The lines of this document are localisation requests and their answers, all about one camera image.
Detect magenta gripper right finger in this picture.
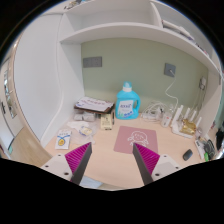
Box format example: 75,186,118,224
133,143,160,185

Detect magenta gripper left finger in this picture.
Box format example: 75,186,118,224
65,143,92,185

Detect pink mouse pad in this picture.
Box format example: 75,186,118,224
114,126,158,154

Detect black computer mouse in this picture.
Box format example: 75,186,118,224
183,149,193,161

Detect white packet with yellow medal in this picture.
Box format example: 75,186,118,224
55,130,71,150

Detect clear plastic bag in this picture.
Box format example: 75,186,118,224
67,121,98,145

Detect grey small packets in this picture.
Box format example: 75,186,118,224
74,112,95,122

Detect yellow small box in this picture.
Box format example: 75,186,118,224
101,114,112,130

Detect small white bottle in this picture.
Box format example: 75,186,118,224
161,112,172,127

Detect white wifi router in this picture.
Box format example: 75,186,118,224
170,106,202,139

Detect blue detergent bottle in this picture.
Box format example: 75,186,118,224
115,81,141,120

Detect white power strip with cables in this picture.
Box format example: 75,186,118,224
141,101,168,122

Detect grey wall outlet with plug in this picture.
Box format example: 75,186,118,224
164,63,176,77

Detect grey wall socket plate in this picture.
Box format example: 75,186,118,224
83,56,102,68

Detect white wall shelf unit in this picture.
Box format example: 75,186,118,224
41,0,222,145

